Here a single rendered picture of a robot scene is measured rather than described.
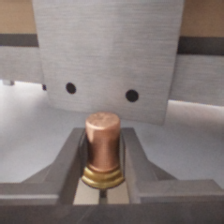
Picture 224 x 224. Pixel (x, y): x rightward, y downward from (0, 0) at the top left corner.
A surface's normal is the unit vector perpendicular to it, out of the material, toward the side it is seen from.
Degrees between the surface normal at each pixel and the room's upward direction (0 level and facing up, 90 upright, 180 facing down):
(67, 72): 90
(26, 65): 90
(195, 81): 90
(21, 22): 90
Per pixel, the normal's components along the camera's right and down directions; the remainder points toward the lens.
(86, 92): -0.32, 0.42
